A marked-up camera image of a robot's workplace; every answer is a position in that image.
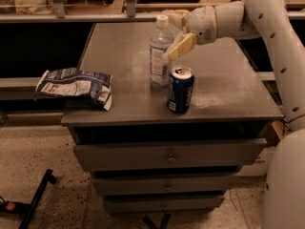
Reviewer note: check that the middle grey drawer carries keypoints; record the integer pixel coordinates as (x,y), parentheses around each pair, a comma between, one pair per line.
(127,186)

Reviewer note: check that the black metal stand leg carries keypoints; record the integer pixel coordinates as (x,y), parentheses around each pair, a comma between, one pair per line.
(26,210)

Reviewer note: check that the grey metal rail frame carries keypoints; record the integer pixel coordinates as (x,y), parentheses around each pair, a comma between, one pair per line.
(91,11)

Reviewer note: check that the grey drawer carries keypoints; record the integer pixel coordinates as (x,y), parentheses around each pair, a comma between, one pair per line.
(137,205)
(170,154)
(127,186)

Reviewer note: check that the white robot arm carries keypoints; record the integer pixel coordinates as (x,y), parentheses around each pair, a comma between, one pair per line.
(284,202)

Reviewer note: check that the bottom grey drawer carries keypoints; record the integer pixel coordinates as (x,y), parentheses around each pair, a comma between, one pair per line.
(137,205)

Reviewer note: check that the top grey drawer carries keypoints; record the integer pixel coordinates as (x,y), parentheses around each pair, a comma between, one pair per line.
(170,154)

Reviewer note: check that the grey drawer cabinet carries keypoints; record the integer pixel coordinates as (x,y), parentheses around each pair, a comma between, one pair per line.
(229,101)

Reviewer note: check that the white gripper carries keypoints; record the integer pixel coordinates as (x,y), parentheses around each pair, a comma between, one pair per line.
(203,23)

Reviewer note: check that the blue white chip bag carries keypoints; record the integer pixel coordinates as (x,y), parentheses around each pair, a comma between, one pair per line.
(71,82)

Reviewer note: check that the white cardboard box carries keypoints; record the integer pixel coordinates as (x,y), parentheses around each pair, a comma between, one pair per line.
(260,166)

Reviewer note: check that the clear plastic water bottle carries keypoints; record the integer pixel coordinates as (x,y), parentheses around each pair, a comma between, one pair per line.
(160,41)

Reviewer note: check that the blue pepsi can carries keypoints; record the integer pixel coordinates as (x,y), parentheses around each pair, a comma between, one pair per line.
(180,90)

